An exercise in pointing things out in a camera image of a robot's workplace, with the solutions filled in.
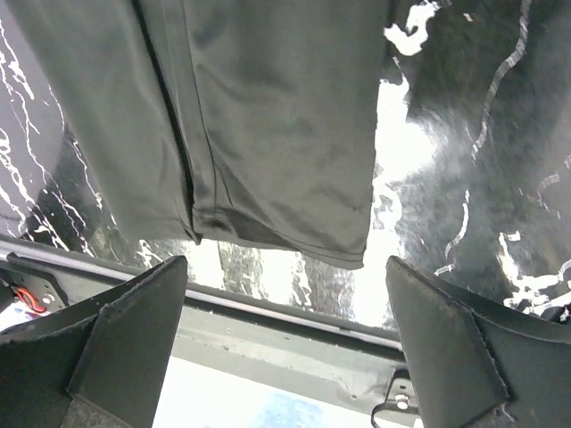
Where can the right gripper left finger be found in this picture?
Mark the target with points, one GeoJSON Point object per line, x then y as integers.
{"type": "Point", "coordinates": [98, 363]}

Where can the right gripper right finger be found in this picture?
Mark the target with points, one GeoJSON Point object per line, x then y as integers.
{"type": "Point", "coordinates": [474, 362]}

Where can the black t shirt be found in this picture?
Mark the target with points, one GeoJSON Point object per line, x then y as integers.
{"type": "Point", "coordinates": [248, 122]}

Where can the black marbled table mat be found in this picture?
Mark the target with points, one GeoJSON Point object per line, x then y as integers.
{"type": "Point", "coordinates": [472, 178]}

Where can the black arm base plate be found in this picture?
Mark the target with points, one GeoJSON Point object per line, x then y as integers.
{"type": "Point", "coordinates": [337, 362]}

